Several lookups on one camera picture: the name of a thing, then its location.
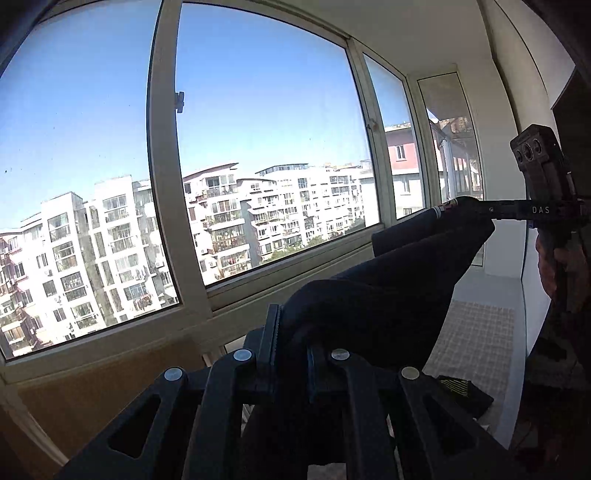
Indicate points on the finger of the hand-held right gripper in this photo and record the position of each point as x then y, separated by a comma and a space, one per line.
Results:
512, 210

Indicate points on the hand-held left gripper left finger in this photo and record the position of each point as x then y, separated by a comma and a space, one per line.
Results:
273, 332

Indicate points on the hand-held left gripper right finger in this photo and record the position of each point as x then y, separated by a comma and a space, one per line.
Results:
353, 383

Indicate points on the navy blue t-shirt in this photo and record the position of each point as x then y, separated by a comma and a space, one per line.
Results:
392, 295

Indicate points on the person's right hand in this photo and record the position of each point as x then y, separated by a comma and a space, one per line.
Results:
547, 270

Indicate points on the black patterned cloth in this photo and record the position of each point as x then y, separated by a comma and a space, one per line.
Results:
464, 394

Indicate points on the white bed platform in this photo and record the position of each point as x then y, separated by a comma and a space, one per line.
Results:
508, 323

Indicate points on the pink white plaid blanket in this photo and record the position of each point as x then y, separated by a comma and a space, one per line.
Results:
475, 341

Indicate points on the apartment buildings outside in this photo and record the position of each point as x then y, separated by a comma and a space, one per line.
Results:
115, 258

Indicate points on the light wood-grain panel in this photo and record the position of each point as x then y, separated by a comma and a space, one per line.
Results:
101, 383

